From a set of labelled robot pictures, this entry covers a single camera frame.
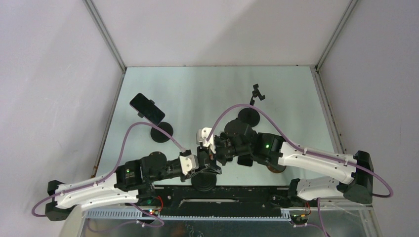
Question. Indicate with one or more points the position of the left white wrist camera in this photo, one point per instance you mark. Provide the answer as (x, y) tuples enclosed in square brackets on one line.
[(188, 162)]

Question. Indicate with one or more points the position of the brown base phone stand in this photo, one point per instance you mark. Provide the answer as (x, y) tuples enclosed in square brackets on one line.
[(276, 170)]

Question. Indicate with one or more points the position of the small circuit board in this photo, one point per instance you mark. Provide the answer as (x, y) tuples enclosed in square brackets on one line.
[(149, 213), (300, 220)]

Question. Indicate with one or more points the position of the black front mounting rail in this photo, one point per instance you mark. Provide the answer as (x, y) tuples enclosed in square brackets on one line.
[(224, 201)]

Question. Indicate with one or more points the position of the left small circuit board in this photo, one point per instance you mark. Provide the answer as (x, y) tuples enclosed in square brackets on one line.
[(149, 213)]

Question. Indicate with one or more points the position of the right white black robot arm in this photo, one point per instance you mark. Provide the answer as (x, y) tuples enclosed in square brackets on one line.
[(347, 176)]

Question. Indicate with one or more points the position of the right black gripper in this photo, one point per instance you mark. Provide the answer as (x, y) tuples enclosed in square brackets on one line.
[(223, 161)]

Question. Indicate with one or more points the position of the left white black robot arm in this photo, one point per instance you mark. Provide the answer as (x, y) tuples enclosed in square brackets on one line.
[(132, 182)]

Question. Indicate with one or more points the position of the right small circuit board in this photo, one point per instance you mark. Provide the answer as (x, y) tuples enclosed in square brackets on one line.
[(300, 220)]

